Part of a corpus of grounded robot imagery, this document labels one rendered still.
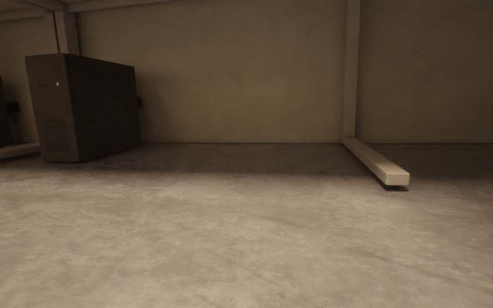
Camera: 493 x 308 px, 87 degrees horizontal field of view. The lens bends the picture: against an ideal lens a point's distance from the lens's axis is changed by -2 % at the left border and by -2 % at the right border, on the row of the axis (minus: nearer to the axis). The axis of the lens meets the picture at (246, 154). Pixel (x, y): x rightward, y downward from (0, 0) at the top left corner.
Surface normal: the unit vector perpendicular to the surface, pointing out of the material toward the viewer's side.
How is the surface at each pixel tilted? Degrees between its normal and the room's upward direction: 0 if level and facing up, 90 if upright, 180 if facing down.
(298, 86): 90
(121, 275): 0
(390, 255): 0
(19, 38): 90
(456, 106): 90
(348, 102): 90
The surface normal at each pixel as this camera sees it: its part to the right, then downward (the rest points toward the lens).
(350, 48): -0.18, 0.19
